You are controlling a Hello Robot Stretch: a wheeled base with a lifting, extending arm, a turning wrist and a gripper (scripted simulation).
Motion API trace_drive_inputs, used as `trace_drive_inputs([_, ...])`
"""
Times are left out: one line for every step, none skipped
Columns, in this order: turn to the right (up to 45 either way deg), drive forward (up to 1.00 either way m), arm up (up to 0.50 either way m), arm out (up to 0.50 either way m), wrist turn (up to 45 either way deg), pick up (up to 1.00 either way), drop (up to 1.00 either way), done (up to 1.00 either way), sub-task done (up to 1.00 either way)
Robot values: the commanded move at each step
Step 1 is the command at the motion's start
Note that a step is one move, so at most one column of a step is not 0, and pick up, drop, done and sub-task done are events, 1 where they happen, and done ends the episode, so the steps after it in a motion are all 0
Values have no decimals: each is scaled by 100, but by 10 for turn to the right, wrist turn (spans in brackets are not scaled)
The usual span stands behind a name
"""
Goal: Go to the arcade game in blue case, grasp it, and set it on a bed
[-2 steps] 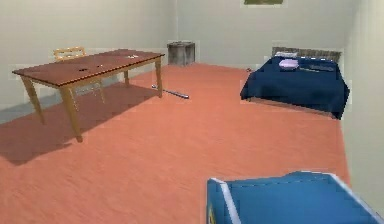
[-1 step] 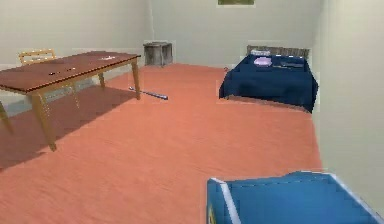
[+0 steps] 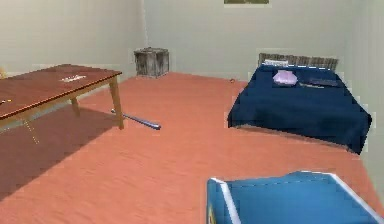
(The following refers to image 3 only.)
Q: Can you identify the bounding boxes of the white paper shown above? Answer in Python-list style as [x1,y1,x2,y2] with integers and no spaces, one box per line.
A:
[59,74,87,83]

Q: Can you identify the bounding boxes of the brown wooden table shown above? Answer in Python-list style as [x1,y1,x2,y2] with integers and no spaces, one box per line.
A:
[0,63,125,145]

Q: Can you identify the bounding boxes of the white pillow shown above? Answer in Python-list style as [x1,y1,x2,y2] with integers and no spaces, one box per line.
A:
[263,59,290,67]

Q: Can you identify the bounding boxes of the blue arcade game case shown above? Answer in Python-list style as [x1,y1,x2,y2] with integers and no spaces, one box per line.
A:
[206,170,384,224]

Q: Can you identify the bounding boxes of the blue baseball bat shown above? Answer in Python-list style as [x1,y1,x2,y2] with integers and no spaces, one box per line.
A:
[110,108,162,131]

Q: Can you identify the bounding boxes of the bed with blue cover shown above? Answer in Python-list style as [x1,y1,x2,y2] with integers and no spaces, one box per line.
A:
[227,52,373,156]

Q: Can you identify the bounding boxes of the pink pillow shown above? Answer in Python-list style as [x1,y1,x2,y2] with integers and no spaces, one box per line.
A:
[272,69,299,87]

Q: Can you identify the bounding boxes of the framed wall picture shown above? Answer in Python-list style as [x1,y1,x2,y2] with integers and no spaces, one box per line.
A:
[223,0,270,5]

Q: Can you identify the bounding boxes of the dark laptop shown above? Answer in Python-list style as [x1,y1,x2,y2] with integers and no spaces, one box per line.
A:
[299,77,340,90]

